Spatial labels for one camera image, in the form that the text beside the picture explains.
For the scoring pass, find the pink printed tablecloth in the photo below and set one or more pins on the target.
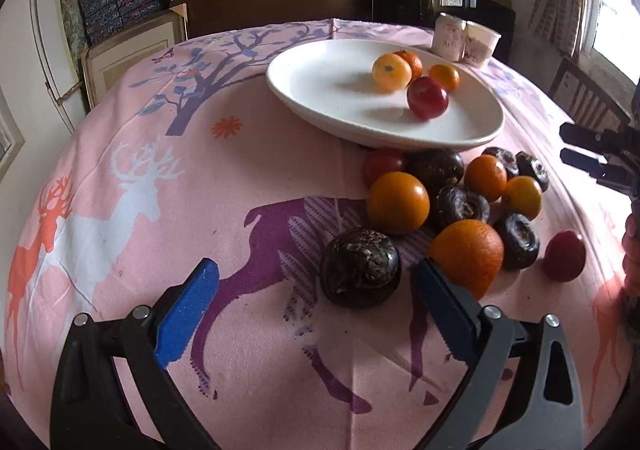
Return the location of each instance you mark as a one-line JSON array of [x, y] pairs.
[[150, 255]]

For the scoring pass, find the wooden chair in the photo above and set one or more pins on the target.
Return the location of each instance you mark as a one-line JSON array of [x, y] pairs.
[[580, 84]]

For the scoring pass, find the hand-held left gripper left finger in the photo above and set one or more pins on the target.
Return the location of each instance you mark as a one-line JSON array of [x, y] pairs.
[[185, 315]]

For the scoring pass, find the person's right hand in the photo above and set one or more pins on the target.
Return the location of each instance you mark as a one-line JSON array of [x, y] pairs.
[[631, 250]]

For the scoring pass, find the white paper cup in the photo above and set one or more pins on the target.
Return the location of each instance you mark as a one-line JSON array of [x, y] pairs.
[[480, 44]]

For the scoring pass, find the stack of blue patterned boxes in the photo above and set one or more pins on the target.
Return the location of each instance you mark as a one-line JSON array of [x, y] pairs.
[[120, 4]]

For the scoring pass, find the white framed dark panel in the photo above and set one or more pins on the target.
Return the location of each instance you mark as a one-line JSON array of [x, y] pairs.
[[7, 139]]

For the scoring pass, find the marble slab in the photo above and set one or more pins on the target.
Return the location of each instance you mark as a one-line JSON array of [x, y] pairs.
[[70, 14]]

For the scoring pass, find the brown wooden board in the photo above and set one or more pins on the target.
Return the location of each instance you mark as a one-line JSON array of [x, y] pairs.
[[270, 4]]

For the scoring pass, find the orange tangerine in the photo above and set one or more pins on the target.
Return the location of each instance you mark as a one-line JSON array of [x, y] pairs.
[[414, 63], [522, 197], [444, 77], [398, 202], [486, 177]]

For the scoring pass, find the pale drink can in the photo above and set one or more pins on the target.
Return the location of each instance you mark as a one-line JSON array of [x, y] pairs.
[[447, 37]]

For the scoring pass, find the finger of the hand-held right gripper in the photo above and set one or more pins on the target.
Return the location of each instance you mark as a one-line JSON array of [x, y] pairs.
[[580, 134], [580, 162]]

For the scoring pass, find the large dark water chestnut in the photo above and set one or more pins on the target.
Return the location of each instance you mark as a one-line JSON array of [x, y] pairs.
[[360, 267]]

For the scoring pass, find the red plum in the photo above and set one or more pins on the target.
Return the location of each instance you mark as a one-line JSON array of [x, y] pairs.
[[564, 255], [426, 97], [381, 164]]

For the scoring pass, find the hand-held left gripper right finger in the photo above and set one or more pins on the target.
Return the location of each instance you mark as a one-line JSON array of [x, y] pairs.
[[445, 315]]

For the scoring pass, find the framed wooden board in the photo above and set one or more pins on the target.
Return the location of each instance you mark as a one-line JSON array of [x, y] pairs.
[[130, 54]]

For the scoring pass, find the large orange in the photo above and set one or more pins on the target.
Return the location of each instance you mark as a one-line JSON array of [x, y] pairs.
[[467, 252]]

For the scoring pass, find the bright window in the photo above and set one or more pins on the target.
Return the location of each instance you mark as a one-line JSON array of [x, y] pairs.
[[612, 14]]

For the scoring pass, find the white plate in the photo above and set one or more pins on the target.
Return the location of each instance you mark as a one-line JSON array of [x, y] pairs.
[[340, 79]]

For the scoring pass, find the yellow tangerine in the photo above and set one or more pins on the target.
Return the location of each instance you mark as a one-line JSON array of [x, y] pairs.
[[390, 72]]

